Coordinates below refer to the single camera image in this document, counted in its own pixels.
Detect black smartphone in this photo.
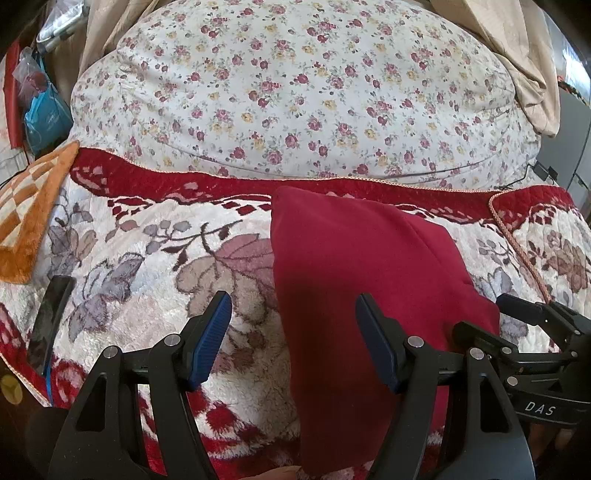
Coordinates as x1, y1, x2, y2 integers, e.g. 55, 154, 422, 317
27, 275, 77, 376

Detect beige curtain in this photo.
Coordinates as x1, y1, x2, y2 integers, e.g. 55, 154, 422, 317
462, 0, 563, 138

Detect black power cable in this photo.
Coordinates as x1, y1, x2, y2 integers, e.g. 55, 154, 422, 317
501, 164, 539, 190

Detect floral white quilt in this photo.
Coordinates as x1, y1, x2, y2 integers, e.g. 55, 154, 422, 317
69, 0, 543, 192

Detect blue bag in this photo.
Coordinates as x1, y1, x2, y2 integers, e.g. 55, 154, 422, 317
24, 83, 75, 157

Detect red pillowcase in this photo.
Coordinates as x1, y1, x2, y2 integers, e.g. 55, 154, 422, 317
270, 186, 502, 476

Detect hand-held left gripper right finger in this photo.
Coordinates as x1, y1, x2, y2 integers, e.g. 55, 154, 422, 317
355, 293, 539, 480

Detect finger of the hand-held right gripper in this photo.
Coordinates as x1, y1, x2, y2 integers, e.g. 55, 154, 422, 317
496, 293, 591, 356
452, 320, 565, 370

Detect clear plastic bag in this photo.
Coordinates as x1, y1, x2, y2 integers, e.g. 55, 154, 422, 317
13, 46, 49, 95

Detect red and white fleece blanket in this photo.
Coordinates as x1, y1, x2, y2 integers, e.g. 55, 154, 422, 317
0, 145, 591, 480

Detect beige cloth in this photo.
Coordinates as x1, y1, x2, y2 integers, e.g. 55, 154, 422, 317
81, 0, 162, 72

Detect orange checked plush mat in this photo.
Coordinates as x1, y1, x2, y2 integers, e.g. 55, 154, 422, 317
0, 141, 80, 283

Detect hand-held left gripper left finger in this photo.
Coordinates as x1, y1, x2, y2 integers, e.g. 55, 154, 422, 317
55, 291, 234, 480

